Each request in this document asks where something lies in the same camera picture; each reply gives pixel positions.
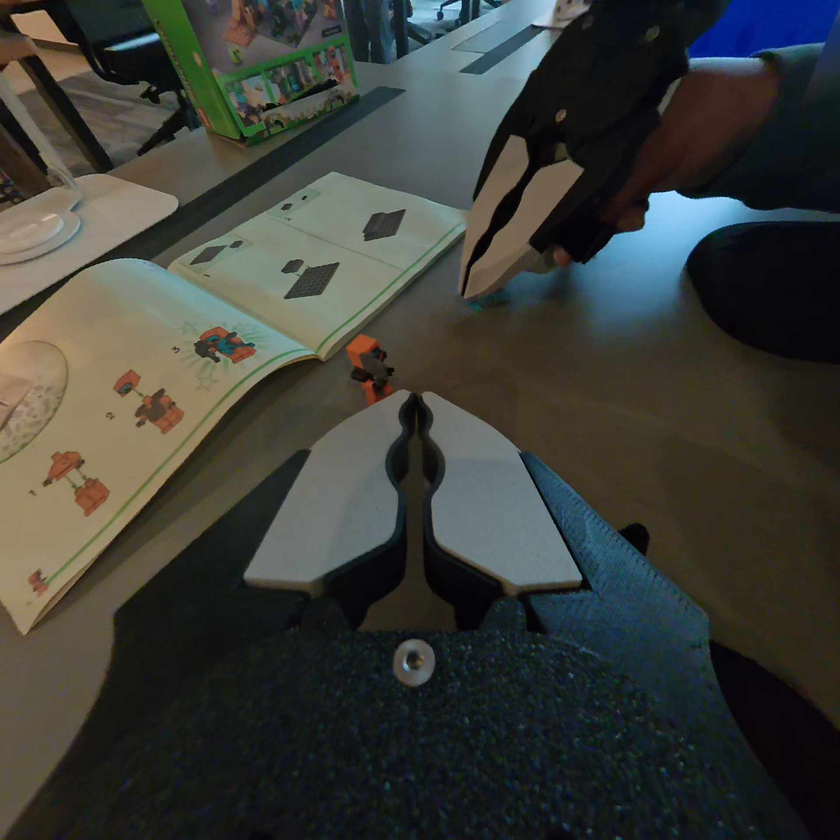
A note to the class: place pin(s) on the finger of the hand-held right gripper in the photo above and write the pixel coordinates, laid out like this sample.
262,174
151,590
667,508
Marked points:
496,197
545,210

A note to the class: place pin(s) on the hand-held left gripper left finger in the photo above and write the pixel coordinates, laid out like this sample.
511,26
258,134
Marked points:
328,512

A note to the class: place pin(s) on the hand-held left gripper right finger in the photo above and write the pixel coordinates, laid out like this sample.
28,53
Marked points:
505,512

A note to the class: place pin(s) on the teal toy sword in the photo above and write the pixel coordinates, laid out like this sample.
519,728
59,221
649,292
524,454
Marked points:
488,299

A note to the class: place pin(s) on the orange toy brick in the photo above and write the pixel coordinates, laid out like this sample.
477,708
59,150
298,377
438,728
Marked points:
378,391

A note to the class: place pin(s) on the orange pumpkin face brick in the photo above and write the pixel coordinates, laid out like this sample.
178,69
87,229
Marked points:
362,349

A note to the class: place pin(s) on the white instruction booklet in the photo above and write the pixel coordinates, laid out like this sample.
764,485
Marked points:
158,355

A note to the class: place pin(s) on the green toy brick box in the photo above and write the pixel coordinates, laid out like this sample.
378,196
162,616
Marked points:
263,66

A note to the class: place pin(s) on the person's right hand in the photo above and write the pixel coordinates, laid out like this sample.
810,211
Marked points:
715,118

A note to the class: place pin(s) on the blue plastic bin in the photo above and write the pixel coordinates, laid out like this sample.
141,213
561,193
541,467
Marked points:
775,24

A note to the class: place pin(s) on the black chair armrest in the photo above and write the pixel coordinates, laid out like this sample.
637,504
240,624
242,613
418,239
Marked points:
775,289

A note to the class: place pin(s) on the black office chair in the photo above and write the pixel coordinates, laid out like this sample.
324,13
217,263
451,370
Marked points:
125,53

